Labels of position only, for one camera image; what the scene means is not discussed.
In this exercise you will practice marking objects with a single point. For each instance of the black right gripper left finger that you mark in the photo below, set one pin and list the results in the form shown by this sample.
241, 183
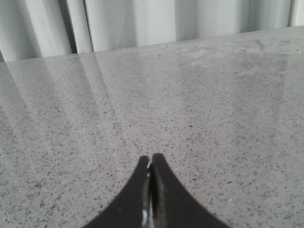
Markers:
131, 207

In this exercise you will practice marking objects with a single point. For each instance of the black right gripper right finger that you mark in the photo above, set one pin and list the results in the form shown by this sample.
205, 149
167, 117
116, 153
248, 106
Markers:
172, 205

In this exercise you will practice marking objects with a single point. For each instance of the grey-white curtain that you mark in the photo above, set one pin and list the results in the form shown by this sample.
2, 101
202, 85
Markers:
45, 28

